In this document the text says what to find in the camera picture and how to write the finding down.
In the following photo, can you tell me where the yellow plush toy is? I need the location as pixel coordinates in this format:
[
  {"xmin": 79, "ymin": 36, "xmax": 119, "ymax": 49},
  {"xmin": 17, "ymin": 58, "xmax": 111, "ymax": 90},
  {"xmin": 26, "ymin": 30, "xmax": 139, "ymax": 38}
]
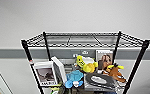
[{"xmin": 75, "ymin": 54, "xmax": 99, "ymax": 74}]

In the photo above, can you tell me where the thin white box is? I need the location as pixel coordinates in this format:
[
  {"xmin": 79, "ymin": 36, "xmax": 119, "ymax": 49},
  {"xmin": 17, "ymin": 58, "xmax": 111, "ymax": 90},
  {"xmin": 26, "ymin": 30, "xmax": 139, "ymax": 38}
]
[{"xmin": 50, "ymin": 56, "xmax": 69, "ymax": 84}]

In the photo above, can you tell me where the light blue plush toy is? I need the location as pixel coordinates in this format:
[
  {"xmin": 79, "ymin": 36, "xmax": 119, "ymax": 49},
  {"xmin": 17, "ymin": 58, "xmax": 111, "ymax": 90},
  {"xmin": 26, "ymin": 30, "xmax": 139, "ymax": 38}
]
[{"xmin": 64, "ymin": 69, "xmax": 85, "ymax": 89}]

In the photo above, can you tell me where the box with portrait print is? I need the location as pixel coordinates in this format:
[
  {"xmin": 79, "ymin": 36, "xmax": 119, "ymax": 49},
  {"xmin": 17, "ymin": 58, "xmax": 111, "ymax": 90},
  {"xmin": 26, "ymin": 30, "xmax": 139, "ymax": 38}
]
[{"xmin": 95, "ymin": 49, "xmax": 115, "ymax": 71}]

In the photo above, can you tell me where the white box with photo print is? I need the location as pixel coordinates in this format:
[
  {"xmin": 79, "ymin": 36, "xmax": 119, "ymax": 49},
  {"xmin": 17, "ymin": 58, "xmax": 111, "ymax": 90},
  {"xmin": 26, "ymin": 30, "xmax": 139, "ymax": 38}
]
[{"xmin": 33, "ymin": 60, "xmax": 59, "ymax": 88}]

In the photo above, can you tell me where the flat dark grey box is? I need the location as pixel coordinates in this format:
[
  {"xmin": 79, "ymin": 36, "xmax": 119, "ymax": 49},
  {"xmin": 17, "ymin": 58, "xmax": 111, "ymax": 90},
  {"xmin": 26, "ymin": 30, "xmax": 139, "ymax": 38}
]
[{"xmin": 84, "ymin": 72, "xmax": 118, "ymax": 92}]

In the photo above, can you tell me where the orange brown plush toy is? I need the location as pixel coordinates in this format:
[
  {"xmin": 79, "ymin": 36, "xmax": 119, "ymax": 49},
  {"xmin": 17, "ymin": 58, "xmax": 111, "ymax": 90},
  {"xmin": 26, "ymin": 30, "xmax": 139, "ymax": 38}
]
[{"xmin": 102, "ymin": 63, "xmax": 127, "ymax": 84}]

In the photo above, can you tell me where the small white wall device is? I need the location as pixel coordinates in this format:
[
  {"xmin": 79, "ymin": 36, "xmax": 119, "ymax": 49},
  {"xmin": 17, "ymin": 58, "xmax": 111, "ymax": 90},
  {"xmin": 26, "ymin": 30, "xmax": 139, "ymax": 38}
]
[{"xmin": 80, "ymin": 49, "xmax": 89, "ymax": 56}]

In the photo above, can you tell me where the black wire shelf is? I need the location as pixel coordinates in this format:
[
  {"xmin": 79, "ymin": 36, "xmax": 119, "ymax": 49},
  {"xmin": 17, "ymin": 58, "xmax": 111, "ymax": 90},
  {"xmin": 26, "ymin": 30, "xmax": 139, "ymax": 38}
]
[{"xmin": 20, "ymin": 30, "xmax": 150, "ymax": 94}]

